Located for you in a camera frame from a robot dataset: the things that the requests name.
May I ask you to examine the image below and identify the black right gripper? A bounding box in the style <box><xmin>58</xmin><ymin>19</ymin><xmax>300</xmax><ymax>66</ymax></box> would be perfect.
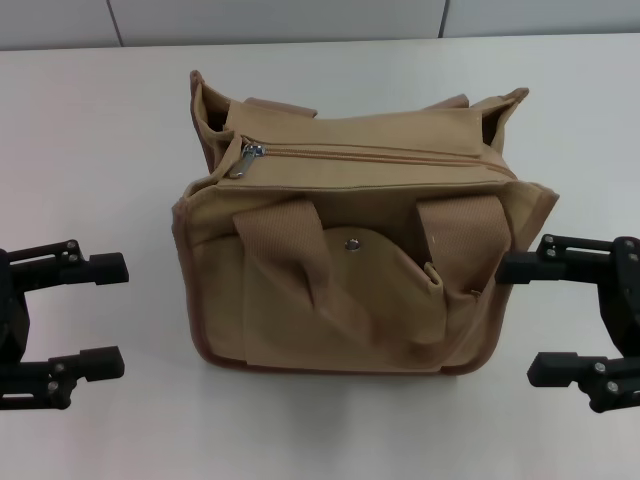
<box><xmin>497</xmin><ymin>234</ymin><xmax>640</xmax><ymax>414</ymax></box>

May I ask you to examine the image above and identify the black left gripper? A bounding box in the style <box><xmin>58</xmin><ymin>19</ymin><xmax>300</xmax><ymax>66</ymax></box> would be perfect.
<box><xmin>0</xmin><ymin>239</ymin><xmax>130</xmax><ymax>411</ymax></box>

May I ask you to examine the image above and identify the khaki canvas food bag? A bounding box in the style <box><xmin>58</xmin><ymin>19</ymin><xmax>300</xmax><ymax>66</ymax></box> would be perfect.
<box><xmin>169</xmin><ymin>69</ymin><xmax>560</xmax><ymax>379</ymax></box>

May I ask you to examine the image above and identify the silver metal zipper pull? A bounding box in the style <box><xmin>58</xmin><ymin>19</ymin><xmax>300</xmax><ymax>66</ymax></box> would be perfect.
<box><xmin>228</xmin><ymin>141</ymin><xmax>265</xmax><ymax>180</ymax></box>

